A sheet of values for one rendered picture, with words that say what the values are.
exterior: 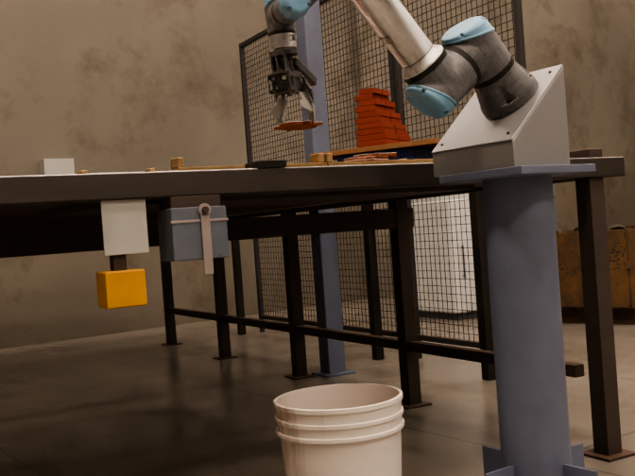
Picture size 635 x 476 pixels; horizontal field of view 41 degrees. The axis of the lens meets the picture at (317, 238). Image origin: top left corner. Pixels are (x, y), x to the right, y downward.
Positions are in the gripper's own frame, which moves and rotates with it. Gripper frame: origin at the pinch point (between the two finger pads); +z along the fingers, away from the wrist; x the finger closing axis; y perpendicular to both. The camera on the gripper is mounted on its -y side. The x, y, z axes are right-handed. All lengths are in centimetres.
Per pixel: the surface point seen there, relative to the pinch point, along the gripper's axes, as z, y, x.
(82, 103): -89, -327, -391
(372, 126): -4, -92, -20
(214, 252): 31, 48, 1
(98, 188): 13, 68, -12
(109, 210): 18, 66, -12
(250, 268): 72, -454, -333
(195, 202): 19, 50, -1
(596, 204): 34, -61, 65
